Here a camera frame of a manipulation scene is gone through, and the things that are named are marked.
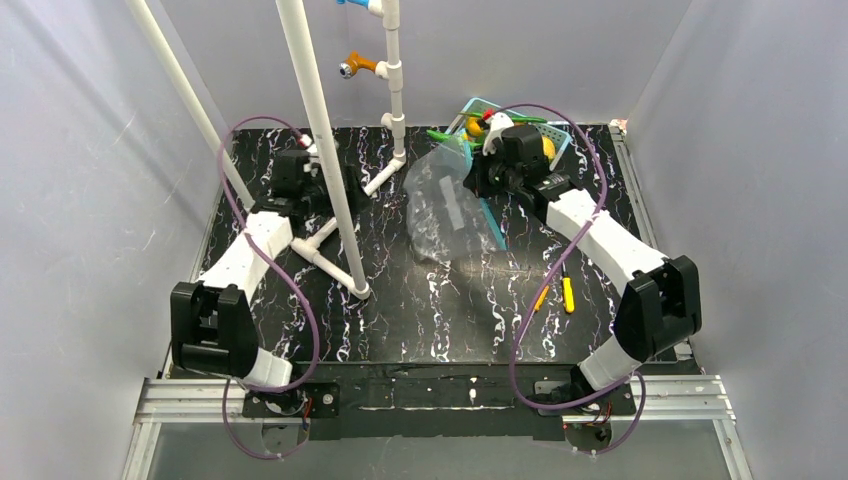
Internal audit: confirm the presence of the clear zip top bag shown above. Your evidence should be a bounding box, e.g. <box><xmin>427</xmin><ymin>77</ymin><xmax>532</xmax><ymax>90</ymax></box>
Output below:
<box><xmin>403</xmin><ymin>135</ymin><xmax>506</xmax><ymax>263</ymax></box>

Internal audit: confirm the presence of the orange fruit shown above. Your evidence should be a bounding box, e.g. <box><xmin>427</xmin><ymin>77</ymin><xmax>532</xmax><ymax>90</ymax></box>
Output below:
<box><xmin>465</xmin><ymin>116</ymin><xmax>486</xmax><ymax>140</ymax></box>

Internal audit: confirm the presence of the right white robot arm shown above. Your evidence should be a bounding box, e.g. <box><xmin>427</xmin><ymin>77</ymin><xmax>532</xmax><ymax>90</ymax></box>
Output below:
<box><xmin>464</xmin><ymin>113</ymin><xmax>702</xmax><ymax>405</ymax></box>

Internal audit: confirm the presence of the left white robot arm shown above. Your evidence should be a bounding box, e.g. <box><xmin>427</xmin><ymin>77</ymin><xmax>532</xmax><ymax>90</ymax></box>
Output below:
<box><xmin>170</xmin><ymin>146</ymin><xmax>332</xmax><ymax>392</ymax></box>

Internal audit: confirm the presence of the yellow lemon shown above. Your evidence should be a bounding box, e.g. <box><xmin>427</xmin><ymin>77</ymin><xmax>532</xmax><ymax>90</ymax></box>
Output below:
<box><xmin>542</xmin><ymin>136</ymin><xmax>557</xmax><ymax>162</ymax></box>

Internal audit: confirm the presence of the thin green bean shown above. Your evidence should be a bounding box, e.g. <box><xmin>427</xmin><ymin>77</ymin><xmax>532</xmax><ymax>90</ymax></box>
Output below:
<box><xmin>509</xmin><ymin>115</ymin><xmax>548</xmax><ymax>124</ymax></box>

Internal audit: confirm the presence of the light blue plastic basket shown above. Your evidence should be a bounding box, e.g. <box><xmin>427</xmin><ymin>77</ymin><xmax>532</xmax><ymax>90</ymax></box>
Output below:
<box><xmin>443</xmin><ymin>97</ymin><xmax>573</xmax><ymax>170</ymax></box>

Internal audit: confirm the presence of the long green cucumber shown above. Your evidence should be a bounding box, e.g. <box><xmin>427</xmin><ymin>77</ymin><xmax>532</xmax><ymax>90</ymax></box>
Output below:
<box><xmin>426</xmin><ymin>129</ymin><xmax>459</xmax><ymax>143</ymax></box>

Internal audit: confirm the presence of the orange webcam on pipe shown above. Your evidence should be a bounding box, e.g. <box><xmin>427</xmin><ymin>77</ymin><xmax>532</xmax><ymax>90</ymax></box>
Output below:
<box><xmin>339</xmin><ymin>51</ymin><xmax>378</xmax><ymax>79</ymax></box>

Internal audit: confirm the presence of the blue clip on pipe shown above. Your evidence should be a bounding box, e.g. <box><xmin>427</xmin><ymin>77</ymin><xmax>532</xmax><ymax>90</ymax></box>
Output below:
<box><xmin>336</xmin><ymin>0</ymin><xmax>370</xmax><ymax>8</ymax></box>

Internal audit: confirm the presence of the white PVC pipe frame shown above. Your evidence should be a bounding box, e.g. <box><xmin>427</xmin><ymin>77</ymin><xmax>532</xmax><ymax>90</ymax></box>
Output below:
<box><xmin>128</xmin><ymin>1</ymin><xmax>407</xmax><ymax>299</ymax></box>

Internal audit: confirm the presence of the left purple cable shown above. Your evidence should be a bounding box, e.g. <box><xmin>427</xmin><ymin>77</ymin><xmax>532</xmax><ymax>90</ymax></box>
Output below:
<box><xmin>217</xmin><ymin>116</ymin><xmax>322</xmax><ymax>462</ymax></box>

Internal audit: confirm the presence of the purple cable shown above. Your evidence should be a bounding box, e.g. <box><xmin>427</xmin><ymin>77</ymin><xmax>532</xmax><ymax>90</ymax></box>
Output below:
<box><xmin>492</xmin><ymin>103</ymin><xmax>648</xmax><ymax>458</ymax></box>
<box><xmin>217</xmin><ymin>116</ymin><xmax>322</xmax><ymax>462</ymax></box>

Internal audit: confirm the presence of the orange handled screwdriver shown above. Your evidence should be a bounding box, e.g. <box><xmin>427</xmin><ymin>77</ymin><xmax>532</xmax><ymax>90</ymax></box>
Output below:
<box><xmin>533</xmin><ymin>285</ymin><xmax>550</xmax><ymax>312</ymax></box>

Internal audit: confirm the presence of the yellow handled screwdriver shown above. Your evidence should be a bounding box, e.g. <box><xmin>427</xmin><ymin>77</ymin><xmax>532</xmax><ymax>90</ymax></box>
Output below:
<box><xmin>561</xmin><ymin>263</ymin><xmax>576</xmax><ymax>314</ymax></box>

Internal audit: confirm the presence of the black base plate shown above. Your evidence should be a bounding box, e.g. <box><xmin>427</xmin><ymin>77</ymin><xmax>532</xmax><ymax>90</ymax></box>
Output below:
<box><xmin>242</xmin><ymin>363</ymin><xmax>638</xmax><ymax>441</ymax></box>

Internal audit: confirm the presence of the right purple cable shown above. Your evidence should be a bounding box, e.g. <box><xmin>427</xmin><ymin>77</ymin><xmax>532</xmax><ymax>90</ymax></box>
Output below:
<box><xmin>492</xmin><ymin>103</ymin><xmax>648</xmax><ymax>458</ymax></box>

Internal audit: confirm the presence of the aluminium rail frame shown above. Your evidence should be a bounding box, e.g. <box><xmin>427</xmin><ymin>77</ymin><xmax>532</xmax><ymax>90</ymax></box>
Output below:
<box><xmin>122</xmin><ymin>371</ymin><xmax>752</xmax><ymax>479</ymax></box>

